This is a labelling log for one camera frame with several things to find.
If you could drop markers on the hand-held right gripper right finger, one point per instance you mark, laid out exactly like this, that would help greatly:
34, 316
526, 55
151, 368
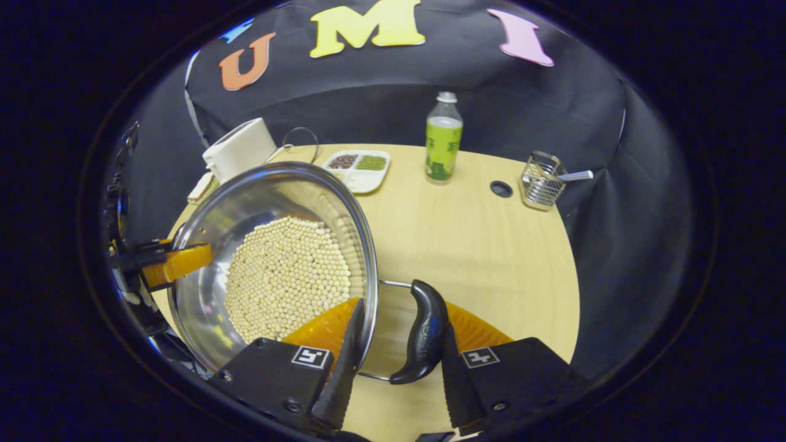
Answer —
457, 393

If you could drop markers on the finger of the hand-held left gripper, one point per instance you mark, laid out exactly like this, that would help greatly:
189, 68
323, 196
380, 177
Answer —
178, 263

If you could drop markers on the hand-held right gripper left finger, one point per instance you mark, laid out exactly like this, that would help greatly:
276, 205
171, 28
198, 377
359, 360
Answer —
344, 380

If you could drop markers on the stainless steel pot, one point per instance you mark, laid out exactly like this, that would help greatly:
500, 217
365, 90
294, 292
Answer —
245, 202

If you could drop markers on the pile of soybeans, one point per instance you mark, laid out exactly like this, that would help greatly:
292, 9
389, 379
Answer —
282, 276

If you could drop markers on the white toaster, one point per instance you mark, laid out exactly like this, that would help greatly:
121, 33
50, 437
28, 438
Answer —
239, 150

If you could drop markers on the white sectioned plate with beans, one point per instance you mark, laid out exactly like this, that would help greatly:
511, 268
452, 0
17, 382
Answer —
362, 178

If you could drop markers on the green label plastic bottle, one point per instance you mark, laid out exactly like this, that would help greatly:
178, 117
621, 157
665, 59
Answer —
443, 147

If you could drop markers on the black backdrop cloth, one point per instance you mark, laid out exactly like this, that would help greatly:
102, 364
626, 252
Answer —
368, 92

